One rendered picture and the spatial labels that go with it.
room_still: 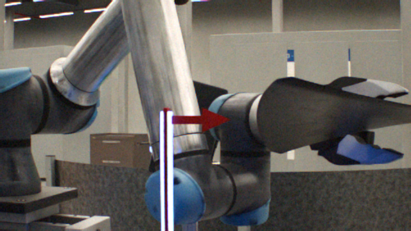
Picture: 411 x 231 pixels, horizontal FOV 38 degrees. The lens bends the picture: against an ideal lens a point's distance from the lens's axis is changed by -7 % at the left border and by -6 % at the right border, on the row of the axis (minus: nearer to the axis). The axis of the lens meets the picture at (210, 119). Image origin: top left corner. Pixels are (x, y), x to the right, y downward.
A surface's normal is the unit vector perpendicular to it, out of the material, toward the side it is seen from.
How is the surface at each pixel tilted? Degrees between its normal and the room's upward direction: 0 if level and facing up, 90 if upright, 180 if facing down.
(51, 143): 90
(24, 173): 72
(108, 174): 90
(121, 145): 90
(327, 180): 90
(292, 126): 161
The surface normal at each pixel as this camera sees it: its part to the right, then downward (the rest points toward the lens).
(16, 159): 0.68, -0.29
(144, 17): -0.17, -0.12
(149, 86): -0.54, -0.01
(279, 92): -0.15, 0.95
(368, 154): -0.81, -0.10
